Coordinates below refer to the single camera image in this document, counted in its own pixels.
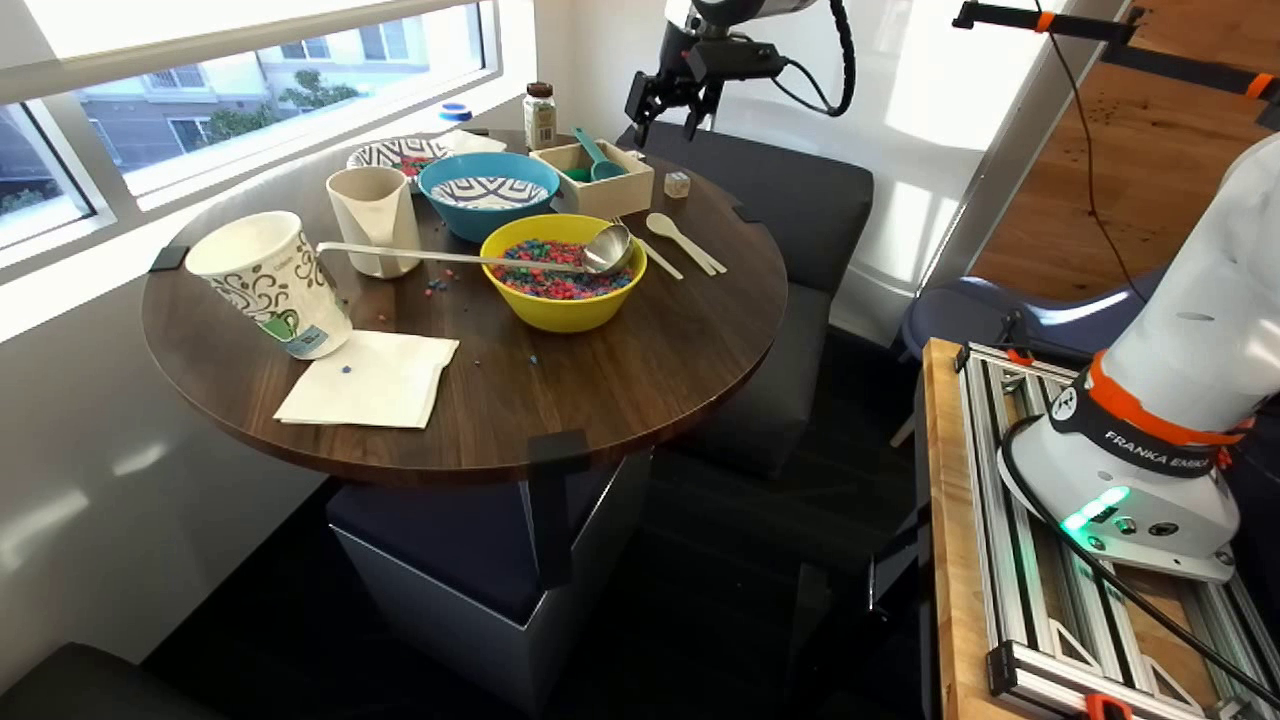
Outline teal utensil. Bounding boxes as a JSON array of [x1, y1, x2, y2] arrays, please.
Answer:
[[567, 123, 628, 188]]

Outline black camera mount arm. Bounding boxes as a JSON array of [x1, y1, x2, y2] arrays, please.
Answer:
[[948, 0, 1280, 102]]

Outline white window frame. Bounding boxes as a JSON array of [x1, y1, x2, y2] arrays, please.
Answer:
[[0, 0, 506, 277]]

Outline dark grey armchair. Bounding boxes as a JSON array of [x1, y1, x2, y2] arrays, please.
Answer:
[[617, 117, 878, 489]]

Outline blue round stool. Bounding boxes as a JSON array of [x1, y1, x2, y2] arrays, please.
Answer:
[[899, 266, 1169, 366]]

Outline metal spoon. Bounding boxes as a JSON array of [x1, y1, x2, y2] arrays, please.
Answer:
[[312, 220, 635, 279]]

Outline aluminium profile frame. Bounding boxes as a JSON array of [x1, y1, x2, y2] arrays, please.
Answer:
[[956, 337, 1280, 720]]

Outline yellow bowl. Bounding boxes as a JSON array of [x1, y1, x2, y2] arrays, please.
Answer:
[[474, 206, 656, 340]]

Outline glass jar with dark lid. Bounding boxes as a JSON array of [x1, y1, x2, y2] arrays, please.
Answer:
[[516, 77, 564, 155]]

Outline grey drawer cabinet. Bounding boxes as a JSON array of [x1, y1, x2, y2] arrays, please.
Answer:
[[324, 443, 660, 720]]

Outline wooden base board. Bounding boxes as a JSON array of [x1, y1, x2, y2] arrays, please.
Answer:
[[915, 333, 1280, 720]]

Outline round dark wooden table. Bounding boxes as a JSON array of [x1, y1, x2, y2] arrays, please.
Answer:
[[139, 117, 797, 601]]

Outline beige cup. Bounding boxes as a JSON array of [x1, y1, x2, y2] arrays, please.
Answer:
[[319, 160, 428, 285]]

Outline black and white patterned bowl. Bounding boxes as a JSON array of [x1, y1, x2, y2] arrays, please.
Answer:
[[345, 126, 450, 183]]

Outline pale wooden fork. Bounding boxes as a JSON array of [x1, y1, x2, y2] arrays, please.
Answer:
[[625, 223, 686, 286]]

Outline white paper napkin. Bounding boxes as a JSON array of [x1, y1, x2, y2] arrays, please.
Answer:
[[266, 326, 463, 435]]

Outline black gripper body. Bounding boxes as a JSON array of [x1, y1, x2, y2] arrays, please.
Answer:
[[643, 28, 791, 110]]

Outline light wooden box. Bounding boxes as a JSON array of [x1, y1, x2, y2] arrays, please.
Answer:
[[529, 130, 660, 223]]

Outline blue bowl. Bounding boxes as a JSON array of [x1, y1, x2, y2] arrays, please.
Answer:
[[413, 146, 567, 247]]

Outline black base cable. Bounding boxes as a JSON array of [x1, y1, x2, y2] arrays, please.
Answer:
[[996, 406, 1280, 710]]

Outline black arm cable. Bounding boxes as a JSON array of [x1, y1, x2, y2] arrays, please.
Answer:
[[767, 0, 860, 123]]

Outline printed paper cup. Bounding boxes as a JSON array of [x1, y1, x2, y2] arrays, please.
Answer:
[[179, 206, 361, 363]]

